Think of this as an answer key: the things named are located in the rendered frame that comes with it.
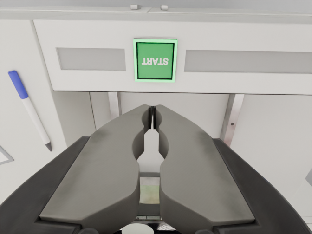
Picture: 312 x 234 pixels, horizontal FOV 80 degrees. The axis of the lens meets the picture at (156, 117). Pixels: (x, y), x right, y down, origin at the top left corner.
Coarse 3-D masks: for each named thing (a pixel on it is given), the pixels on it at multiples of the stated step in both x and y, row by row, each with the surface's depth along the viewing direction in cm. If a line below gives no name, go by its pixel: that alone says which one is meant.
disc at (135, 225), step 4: (132, 224) 56; (136, 224) 56; (140, 224) 56; (124, 228) 57; (128, 228) 57; (132, 228) 57; (136, 228) 57; (140, 228) 57; (144, 228) 57; (148, 228) 57; (124, 232) 58; (128, 232) 58; (132, 232) 58; (136, 232) 58; (140, 232) 58; (144, 232) 58; (148, 232) 58; (152, 232) 58
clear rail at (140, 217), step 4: (140, 216) 55; (144, 216) 55; (148, 216) 55; (152, 216) 55; (156, 216) 55; (160, 216) 55; (140, 220) 54; (144, 220) 54; (148, 220) 54; (152, 220) 54; (156, 220) 54; (160, 220) 54
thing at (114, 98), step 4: (108, 92) 40; (112, 92) 40; (116, 92) 40; (108, 96) 40; (112, 96) 40; (116, 96) 40; (112, 100) 40; (116, 100) 40; (120, 100) 43; (112, 104) 41; (116, 104) 41; (120, 104) 44; (112, 108) 41; (116, 108) 41; (120, 108) 44; (112, 112) 42; (116, 112) 42; (120, 112) 44; (112, 116) 43; (116, 116) 43
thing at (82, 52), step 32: (64, 32) 23; (96, 32) 23; (128, 32) 23; (160, 32) 23; (192, 32) 23; (224, 32) 23; (256, 32) 23; (288, 32) 23; (64, 64) 26; (96, 64) 26; (128, 64) 25; (192, 64) 26; (224, 64) 26; (256, 64) 26; (288, 64) 26
